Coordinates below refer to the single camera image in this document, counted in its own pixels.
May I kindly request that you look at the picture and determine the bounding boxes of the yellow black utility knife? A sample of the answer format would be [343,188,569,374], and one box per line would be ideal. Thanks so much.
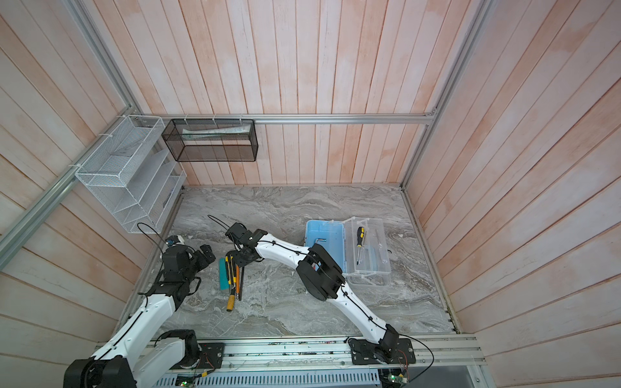
[225,255,237,294]

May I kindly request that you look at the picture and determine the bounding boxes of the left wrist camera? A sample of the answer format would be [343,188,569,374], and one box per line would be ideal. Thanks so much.
[165,235,185,247]

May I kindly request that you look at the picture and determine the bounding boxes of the white wire mesh shelf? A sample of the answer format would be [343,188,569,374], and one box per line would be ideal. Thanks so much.
[76,116,186,234]

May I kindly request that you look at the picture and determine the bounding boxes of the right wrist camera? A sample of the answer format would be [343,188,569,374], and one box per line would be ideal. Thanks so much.
[225,222,252,247]

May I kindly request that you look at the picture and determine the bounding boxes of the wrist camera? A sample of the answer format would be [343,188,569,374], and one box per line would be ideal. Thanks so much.
[225,222,252,247]
[165,235,185,247]

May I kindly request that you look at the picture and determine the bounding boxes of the teal tool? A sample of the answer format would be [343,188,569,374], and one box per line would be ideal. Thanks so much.
[218,258,230,291]

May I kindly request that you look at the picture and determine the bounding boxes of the blue plastic tool box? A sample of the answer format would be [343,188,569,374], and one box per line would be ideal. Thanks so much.
[305,217,391,287]

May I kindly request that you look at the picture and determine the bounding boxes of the aluminium horizontal back rail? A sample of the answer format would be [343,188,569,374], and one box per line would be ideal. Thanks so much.
[156,113,435,124]

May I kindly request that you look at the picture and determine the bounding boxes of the black wire mesh basket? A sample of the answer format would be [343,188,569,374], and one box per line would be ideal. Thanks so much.
[162,118,259,163]

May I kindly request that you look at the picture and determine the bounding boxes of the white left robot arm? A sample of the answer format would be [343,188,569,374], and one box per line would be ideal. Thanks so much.
[63,243,216,387]

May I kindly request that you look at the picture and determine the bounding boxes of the aluminium corner post right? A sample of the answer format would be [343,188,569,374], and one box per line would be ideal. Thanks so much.
[399,1,496,192]

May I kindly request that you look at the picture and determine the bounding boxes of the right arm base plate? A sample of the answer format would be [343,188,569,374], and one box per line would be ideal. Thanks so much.
[345,338,417,365]

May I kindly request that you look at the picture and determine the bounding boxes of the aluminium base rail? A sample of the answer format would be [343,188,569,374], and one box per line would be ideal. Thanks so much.
[84,336,486,377]

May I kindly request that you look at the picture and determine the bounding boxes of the yellow black small screwdriver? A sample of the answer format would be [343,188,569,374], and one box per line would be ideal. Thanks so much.
[356,226,365,265]

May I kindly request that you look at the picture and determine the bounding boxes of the white vent grille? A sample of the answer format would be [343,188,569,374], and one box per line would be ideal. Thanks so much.
[153,369,382,387]

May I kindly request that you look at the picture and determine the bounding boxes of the aluminium left wall rail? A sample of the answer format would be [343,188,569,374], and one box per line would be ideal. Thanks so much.
[1,106,140,270]

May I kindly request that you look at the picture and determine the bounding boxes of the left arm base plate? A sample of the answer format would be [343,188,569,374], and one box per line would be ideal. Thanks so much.
[171,342,225,370]

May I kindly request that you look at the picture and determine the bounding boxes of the aluminium corner post left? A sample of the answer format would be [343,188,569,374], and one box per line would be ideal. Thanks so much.
[63,0,142,114]

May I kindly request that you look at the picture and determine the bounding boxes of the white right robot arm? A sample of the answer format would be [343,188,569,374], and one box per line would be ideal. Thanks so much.
[226,222,399,363]

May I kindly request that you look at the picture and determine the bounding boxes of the orange handle tool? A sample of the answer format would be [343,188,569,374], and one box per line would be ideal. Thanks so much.
[235,266,244,301]

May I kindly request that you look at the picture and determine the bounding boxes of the aluminium corner post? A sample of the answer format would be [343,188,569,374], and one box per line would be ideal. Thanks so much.
[63,0,142,114]
[399,1,496,192]

